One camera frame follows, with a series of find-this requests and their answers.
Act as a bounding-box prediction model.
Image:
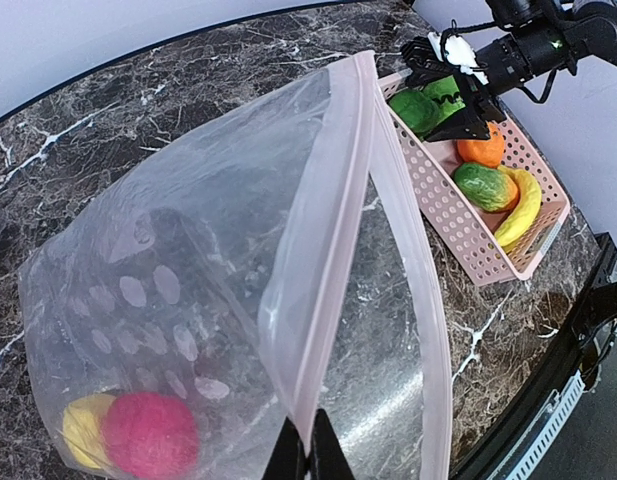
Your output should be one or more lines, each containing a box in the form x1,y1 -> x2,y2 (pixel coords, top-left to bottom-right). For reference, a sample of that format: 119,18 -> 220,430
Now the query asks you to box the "black front rail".
450,233 -> 617,479

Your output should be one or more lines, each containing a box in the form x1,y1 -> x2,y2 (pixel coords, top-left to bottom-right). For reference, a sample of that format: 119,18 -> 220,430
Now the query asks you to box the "yellow toy banana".
494,166 -> 542,250

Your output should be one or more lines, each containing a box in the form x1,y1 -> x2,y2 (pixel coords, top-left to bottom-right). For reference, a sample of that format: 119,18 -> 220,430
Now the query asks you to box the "white slotted cable duct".
487,370 -> 585,480

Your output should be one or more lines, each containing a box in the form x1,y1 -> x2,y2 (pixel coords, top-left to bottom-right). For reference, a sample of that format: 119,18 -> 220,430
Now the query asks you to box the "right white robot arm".
400,1 -> 617,142

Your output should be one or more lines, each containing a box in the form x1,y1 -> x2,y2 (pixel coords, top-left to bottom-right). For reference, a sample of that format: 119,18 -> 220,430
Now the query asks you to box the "green toy watermelon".
423,76 -> 465,123

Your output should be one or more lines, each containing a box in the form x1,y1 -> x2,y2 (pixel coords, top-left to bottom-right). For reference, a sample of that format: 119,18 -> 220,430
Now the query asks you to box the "green toy pepper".
388,89 -> 440,135

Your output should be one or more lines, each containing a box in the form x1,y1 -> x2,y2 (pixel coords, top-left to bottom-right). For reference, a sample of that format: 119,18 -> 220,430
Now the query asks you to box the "yellow toy pepper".
62,393 -> 115,470

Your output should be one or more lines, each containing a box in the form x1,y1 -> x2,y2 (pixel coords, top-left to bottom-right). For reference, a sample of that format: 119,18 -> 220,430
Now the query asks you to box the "red toy apple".
101,392 -> 200,479

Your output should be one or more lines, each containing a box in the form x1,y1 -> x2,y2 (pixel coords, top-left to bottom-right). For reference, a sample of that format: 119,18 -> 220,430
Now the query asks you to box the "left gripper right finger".
308,409 -> 355,480

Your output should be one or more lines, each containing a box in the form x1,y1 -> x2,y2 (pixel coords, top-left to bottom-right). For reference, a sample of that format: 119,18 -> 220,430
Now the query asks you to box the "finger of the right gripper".
425,112 -> 490,142

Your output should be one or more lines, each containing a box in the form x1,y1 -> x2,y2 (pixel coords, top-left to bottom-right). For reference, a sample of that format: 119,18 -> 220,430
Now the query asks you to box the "clear zip top bag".
18,51 -> 452,479

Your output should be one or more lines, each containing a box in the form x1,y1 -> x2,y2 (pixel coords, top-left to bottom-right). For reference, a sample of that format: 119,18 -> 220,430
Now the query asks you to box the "toy orange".
456,122 -> 506,169

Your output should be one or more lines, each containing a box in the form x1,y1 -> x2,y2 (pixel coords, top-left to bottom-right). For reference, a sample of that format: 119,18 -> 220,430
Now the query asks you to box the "pink plastic basket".
375,72 -> 572,289

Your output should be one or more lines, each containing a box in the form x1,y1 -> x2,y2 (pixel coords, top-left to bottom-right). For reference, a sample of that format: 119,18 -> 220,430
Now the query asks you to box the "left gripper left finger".
262,418 -> 308,480

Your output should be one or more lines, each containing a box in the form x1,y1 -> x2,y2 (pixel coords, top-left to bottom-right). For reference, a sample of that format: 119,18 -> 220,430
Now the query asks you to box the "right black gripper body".
400,24 -> 573,123

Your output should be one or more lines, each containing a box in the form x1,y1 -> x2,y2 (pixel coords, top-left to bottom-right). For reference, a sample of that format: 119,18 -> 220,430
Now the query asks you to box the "green orange toy mango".
453,163 -> 519,213

